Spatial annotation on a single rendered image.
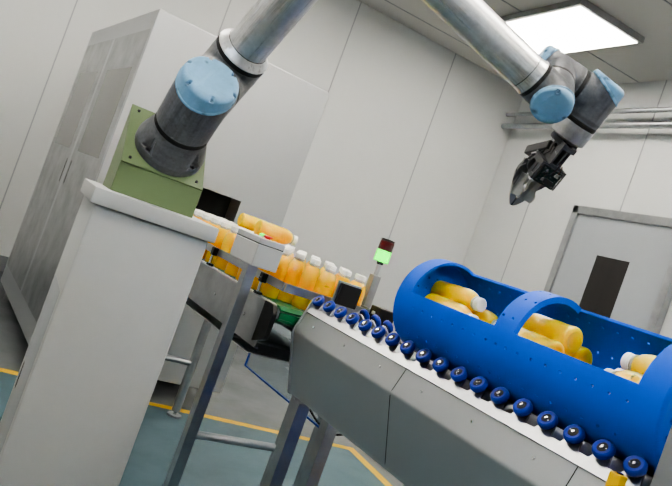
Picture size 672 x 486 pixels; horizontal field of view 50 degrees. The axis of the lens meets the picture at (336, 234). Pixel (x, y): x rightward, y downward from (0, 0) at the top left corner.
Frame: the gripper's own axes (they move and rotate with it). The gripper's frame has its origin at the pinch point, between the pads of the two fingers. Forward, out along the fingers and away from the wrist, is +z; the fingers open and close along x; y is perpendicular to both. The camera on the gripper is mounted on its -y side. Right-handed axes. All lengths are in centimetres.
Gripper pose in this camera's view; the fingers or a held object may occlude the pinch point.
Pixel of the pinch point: (513, 199)
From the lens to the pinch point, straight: 189.0
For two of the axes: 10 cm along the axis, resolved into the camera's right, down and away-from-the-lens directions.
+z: -5.1, 7.6, 4.0
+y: 0.1, 4.7, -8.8
